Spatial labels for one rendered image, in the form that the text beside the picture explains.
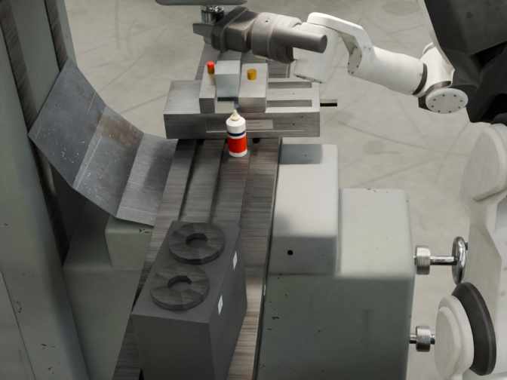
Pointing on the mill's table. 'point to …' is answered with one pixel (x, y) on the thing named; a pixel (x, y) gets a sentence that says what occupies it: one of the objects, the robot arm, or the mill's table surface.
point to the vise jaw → (253, 89)
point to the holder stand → (192, 304)
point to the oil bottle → (236, 135)
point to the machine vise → (284, 120)
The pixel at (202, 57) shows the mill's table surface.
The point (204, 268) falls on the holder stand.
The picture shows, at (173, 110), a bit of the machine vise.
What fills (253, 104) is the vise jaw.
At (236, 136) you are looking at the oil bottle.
